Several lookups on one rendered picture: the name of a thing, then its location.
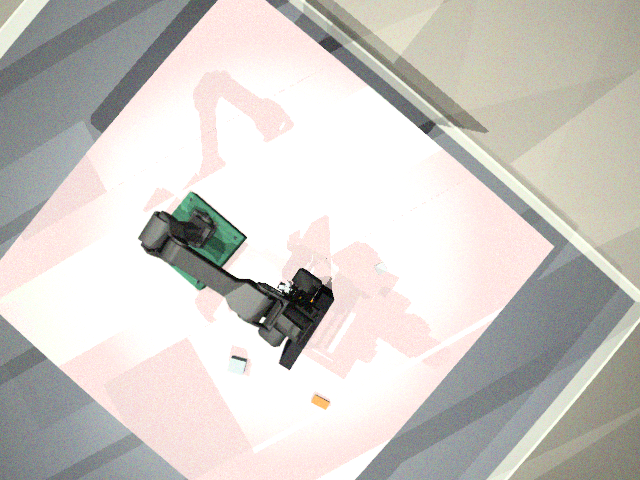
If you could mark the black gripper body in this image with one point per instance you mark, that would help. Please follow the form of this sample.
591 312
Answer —
304 283

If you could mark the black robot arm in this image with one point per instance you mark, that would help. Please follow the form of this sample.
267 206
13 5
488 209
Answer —
166 238

